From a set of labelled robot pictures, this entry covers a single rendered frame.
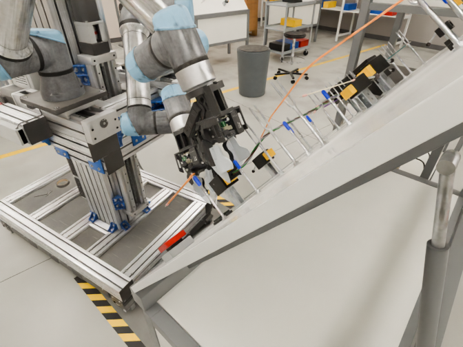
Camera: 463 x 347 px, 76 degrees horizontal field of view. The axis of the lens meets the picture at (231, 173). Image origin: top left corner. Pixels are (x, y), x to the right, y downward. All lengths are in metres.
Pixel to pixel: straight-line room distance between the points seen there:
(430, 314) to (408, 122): 0.34
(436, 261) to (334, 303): 0.56
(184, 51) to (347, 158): 0.46
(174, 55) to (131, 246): 1.43
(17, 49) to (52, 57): 0.14
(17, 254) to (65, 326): 0.71
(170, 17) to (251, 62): 3.55
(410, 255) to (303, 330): 0.46
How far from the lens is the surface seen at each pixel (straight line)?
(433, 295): 0.46
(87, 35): 1.45
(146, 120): 0.96
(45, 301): 2.12
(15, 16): 1.04
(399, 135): 0.18
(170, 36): 0.61
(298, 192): 0.23
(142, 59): 0.68
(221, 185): 0.69
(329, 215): 1.18
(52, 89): 1.27
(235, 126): 0.61
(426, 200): 1.42
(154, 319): 0.90
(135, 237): 1.93
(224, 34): 5.79
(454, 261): 0.90
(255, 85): 4.25
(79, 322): 1.95
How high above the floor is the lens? 1.58
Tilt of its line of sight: 36 degrees down
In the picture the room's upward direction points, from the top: straight up
